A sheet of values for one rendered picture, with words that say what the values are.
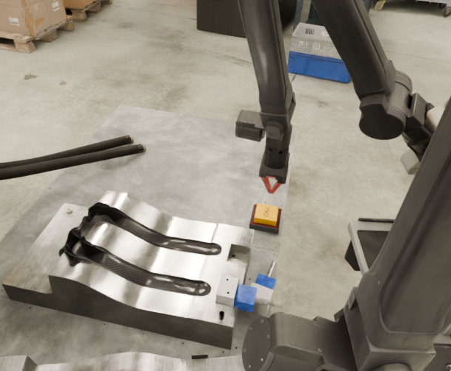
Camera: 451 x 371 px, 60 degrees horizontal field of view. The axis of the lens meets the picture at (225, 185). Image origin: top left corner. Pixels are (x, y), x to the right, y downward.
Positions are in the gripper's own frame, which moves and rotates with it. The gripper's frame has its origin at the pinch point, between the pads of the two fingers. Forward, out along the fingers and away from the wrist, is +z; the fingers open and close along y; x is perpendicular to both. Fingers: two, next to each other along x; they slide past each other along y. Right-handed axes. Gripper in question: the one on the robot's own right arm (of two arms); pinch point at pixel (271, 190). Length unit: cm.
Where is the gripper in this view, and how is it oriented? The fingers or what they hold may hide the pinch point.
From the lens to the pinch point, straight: 101.3
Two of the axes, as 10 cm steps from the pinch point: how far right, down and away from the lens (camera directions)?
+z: -0.3, 7.7, 6.4
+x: 9.7, 1.6, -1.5
